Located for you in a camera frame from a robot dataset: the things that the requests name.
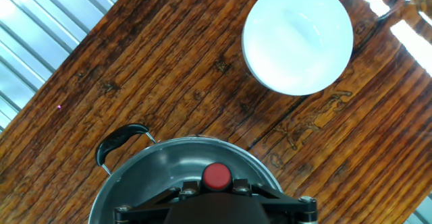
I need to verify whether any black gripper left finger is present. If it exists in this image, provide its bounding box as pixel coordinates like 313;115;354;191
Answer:
113;181;200;224

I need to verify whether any steel two-handled pot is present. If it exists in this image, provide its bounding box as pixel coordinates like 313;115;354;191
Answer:
88;123;284;224

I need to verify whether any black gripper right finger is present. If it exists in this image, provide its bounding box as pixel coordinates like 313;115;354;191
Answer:
232;179;319;224

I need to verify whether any glossy wood-grain mat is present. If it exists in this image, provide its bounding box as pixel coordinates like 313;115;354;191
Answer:
0;0;432;224

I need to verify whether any white ceramic bowl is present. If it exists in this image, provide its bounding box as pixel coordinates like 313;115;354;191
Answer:
241;0;354;96

